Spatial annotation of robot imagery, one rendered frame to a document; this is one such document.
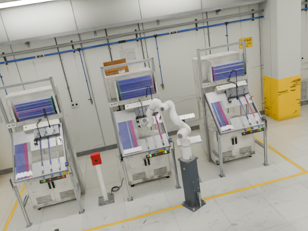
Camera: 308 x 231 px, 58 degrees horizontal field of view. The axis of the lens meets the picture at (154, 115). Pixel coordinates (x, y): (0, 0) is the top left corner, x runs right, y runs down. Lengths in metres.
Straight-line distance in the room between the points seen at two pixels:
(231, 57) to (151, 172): 2.20
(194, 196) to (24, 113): 2.57
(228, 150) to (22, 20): 4.16
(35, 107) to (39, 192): 1.28
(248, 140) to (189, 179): 1.53
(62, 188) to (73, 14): 3.00
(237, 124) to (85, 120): 3.00
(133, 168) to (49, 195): 1.29
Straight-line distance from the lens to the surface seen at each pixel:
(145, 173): 4.48
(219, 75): 4.45
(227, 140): 4.66
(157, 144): 4.00
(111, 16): 5.52
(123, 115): 4.18
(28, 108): 4.25
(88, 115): 5.76
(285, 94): 6.36
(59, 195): 4.59
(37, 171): 4.14
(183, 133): 3.38
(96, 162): 4.10
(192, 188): 3.77
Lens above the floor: 2.44
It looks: 19 degrees down
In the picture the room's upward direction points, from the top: 10 degrees counter-clockwise
